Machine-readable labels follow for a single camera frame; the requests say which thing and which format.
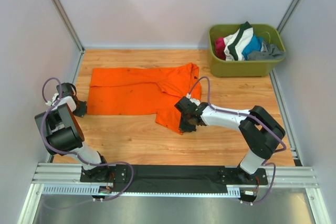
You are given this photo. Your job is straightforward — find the orange t shirt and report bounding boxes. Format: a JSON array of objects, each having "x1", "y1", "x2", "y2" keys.
[{"x1": 87, "y1": 63, "x2": 202, "y2": 134}]

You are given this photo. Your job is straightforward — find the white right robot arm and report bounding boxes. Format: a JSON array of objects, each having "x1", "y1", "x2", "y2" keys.
[{"x1": 175, "y1": 97, "x2": 286, "y2": 184}]

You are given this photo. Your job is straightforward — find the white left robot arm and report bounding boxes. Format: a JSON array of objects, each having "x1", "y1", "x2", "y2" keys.
[{"x1": 35, "y1": 82, "x2": 112, "y2": 183}]

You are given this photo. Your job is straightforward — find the magenta shirt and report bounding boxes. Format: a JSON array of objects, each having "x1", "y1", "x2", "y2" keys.
[{"x1": 214, "y1": 37, "x2": 226, "y2": 60}]

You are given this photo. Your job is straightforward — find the white and green shirt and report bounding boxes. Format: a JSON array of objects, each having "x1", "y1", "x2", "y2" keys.
[{"x1": 223, "y1": 22, "x2": 254, "y2": 61}]

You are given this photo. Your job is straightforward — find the blue shirt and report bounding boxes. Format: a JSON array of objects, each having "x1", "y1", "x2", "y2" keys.
[{"x1": 242, "y1": 34, "x2": 264, "y2": 60}]

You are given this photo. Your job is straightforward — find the grey shirt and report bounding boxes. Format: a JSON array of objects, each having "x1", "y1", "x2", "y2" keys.
[{"x1": 247, "y1": 44, "x2": 286, "y2": 61}]

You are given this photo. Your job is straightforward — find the olive green plastic bin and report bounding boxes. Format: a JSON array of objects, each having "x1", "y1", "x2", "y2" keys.
[{"x1": 207, "y1": 24, "x2": 286, "y2": 77}]

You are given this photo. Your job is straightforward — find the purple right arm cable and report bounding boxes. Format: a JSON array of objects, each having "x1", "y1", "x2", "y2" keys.
[{"x1": 186, "y1": 76, "x2": 287, "y2": 205}]

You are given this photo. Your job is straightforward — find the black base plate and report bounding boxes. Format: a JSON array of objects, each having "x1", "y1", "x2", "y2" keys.
[{"x1": 80, "y1": 164, "x2": 268, "y2": 194}]

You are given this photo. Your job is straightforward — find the aluminium front rail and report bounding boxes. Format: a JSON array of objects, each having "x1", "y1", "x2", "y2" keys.
[{"x1": 31, "y1": 163, "x2": 319, "y2": 188}]

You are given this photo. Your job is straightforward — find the slotted cable duct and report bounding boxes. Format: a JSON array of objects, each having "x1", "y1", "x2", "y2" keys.
[{"x1": 42, "y1": 184, "x2": 240, "y2": 198}]

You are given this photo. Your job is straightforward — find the left aluminium corner post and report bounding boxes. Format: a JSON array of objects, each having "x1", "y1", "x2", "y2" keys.
[{"x1": 51, "y1": 0, "x2": 85, "y2": 52}]

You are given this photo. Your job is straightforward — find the aluminium corner post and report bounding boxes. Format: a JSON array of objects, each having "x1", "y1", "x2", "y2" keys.
[
  {"x1": 51, "y1": 0, "x2": 85, "y2": 52},
  {"x1": 277, "y1": 0, "x2": 317, "y2": 33}
]

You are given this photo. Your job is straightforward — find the right aluminium corner post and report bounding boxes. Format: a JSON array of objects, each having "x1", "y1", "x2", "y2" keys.
[{"x1": 277, "y1": 0, "x2": 317, "y2": 33}]

